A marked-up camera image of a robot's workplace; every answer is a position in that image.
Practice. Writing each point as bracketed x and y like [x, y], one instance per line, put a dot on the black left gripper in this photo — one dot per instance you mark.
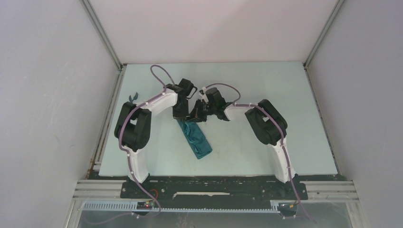
[182, 115]

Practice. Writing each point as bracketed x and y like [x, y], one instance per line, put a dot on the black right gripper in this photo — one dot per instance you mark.
[196, 115]

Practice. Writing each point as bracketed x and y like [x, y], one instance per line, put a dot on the teal cloth napkin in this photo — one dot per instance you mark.
[195, 138]

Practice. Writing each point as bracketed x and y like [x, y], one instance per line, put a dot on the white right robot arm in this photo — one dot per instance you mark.
[268, 125]

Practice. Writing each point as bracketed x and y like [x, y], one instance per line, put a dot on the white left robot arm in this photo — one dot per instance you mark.
[133, 128]

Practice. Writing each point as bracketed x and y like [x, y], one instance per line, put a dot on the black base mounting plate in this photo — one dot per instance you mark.
[229, 192]

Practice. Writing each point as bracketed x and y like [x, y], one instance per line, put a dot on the aluminium left corner post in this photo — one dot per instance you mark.
[94, 19]

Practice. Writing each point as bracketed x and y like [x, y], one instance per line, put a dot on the aluminium corner post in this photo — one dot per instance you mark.
[94, 19]
[325, 30]

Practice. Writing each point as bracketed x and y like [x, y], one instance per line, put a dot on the aluminium left side rail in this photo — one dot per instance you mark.
[105, 126]

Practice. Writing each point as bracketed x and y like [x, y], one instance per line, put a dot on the aluminium right corner post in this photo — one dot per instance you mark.
[325, 30]

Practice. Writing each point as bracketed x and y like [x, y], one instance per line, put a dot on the aluminium front frame rail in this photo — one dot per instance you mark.
[317, 191]

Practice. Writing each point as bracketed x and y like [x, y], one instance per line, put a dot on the white slotted cable duct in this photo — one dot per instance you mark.
[139, 206]

